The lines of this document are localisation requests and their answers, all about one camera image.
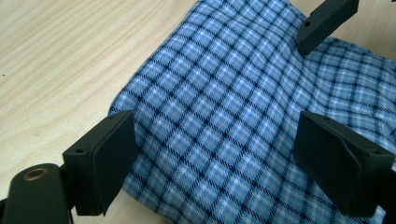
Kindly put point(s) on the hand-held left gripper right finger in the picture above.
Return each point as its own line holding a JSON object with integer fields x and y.
{"x": 339, "y": 165}

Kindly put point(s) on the blue plaid shirt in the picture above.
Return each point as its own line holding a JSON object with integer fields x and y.
{"x": 218, "y": 109}

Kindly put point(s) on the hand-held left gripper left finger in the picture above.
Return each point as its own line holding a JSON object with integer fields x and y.
{"x": 102, "y": 161}

